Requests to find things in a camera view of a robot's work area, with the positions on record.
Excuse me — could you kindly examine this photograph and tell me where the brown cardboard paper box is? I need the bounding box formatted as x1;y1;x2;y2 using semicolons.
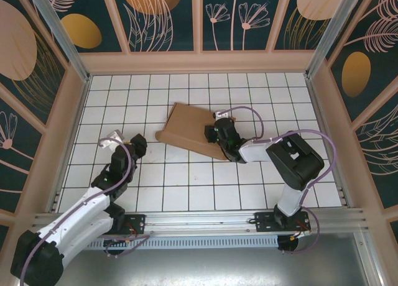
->
155;102;236;161

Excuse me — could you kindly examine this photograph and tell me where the grey metal sheet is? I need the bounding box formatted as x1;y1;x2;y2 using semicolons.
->
18;233;383;286

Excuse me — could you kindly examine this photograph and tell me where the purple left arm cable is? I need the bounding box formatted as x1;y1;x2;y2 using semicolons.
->
21;138;153;280

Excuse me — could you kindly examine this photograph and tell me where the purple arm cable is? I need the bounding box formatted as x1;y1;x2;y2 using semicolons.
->
220;107;339;256
21;138;153;280

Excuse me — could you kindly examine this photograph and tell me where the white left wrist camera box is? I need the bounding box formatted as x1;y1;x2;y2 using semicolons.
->
98;129;124;150

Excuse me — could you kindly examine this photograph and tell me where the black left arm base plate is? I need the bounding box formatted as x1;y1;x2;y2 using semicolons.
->
102;213;147;236

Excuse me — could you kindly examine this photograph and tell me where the aluminium side rail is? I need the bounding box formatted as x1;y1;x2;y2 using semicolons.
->
306;75;349;208
46;75;93;214

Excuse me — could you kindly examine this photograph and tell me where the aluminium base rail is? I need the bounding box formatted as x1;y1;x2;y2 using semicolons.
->
29;207;371;237

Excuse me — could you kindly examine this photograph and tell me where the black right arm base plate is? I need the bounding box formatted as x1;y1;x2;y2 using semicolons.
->
254;211;312;234

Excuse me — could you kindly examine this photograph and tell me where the grey slotted cable duct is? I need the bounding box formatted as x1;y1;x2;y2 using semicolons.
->
83;235;279;250

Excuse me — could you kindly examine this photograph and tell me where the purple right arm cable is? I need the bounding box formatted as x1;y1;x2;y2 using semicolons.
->
220;107;339;256

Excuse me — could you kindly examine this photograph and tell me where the aluminium frame post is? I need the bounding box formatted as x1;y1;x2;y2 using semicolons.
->
304;0;364;80
24;0;93;83

